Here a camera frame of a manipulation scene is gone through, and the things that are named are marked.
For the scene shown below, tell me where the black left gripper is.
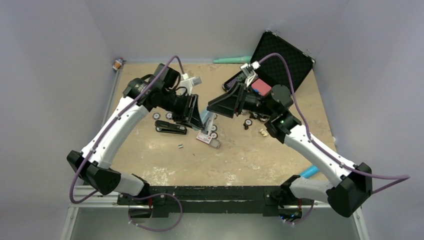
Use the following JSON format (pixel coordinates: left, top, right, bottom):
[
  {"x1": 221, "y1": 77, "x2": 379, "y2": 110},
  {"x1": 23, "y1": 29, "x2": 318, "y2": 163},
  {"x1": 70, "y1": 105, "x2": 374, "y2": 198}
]
[{"x1": 159, "y1": 89, "x2": 204, "y2": 130}]

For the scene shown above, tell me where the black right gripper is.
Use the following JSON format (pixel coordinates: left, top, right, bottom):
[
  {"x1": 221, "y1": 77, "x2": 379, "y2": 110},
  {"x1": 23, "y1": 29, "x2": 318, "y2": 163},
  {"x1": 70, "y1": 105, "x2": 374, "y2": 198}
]
[{"x1": 207, "y1": 81, "x2": 276, "y2": 118}]

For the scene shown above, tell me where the light blue stapler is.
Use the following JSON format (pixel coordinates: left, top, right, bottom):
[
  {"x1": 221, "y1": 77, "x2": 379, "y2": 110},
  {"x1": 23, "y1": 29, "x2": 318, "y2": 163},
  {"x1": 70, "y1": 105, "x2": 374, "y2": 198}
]
[{"x1": 200, "y1": 109, "x2": 217, "y2": 135}]

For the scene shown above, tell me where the black stapler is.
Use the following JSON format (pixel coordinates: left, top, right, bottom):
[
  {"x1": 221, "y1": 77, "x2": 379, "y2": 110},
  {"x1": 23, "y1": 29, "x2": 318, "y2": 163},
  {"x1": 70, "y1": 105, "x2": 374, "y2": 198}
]
[{"x1": 154, "y1": 120, "x2": 187, "y2": 135}]

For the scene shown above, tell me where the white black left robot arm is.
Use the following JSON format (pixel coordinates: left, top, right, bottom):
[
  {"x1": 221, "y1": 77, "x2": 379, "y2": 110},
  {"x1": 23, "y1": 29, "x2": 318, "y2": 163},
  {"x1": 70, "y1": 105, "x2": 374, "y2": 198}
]
[{"x1": 66, "y1": 63, "x2": 205, "y2": 205}]

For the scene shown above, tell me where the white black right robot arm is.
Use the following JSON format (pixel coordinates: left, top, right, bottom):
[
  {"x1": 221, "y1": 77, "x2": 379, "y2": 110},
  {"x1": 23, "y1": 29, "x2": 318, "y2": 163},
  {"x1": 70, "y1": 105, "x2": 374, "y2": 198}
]
[{"x1": 206, "y1": 83, "x2": 373, "y2": 218}]

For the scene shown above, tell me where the poker chip near box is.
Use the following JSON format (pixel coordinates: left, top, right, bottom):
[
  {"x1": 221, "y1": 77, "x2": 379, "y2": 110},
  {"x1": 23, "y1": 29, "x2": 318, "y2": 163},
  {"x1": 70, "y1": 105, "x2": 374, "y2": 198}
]
[{"x1": 210, "y1": 132, "x2": 218, "y2": 139}]

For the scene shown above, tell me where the pink card deck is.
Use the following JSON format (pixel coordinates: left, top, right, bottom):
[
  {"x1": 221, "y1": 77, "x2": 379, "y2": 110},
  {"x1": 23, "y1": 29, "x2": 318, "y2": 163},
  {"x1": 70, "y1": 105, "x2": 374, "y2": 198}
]
[{"x1": 251, "y1": 78, "x2": 272, "y2": 96}]

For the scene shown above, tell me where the cream chess piece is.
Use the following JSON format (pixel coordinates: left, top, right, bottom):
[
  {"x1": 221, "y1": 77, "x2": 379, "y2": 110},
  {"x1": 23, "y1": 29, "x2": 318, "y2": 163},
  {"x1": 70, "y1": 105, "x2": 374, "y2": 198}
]
[{"x1": 259, "y1": 129, "x2": 268, "y2": 137}]

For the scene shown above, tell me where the mint green tube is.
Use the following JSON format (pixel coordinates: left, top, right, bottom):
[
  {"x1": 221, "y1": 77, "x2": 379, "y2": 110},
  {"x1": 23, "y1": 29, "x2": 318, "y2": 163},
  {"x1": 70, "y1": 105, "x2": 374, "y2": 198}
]
[{"x1": 213, "y1": 56, "x2": 252, "y2": 64}]

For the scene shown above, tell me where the black poker chip case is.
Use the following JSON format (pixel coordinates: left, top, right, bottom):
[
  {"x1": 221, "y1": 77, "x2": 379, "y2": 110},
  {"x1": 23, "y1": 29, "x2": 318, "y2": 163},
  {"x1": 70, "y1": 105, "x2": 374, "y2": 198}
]
[{"x1": 222, "y1": 30, "x2": 316, "y2": 97}]

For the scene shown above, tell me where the blue pen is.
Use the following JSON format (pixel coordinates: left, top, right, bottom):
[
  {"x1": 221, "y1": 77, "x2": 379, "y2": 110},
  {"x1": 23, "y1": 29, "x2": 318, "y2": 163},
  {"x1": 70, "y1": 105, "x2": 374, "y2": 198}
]
[{"x1": 299, "y1": 165, "x2": 320, "y2": 179}]

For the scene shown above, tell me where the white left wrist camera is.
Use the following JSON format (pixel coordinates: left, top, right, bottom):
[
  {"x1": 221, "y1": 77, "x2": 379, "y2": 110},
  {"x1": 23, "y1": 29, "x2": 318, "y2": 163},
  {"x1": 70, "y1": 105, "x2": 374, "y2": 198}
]
[{"x1": 178, "y1": 73, "x2": 202, "y2": 95}]

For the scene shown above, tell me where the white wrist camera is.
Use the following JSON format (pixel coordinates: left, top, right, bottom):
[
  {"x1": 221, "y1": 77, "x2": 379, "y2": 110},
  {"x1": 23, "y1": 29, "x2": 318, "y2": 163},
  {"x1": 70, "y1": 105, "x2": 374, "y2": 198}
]
[
  {"x1": 178, "y1": 73, "x2": 202, "y2": 95},
  {"x1": 240, "y1": 61, "x2": 261, "y2": 87}
]

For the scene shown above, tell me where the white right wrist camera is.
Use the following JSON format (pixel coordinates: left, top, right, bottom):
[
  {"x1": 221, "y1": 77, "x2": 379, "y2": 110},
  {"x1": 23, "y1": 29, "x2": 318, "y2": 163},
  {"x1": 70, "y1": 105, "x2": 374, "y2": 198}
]
[{"x1": 240, "y1": 61, "x2": 261, "y2": 87}]

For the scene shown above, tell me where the aluminium frame rail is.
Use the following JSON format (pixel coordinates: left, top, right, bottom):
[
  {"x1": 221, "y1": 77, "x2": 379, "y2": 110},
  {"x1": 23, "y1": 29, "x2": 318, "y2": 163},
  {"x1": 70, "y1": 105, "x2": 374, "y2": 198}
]
[{"x1": 61, "y1": 69, "x2": 370, "y2": 240}]

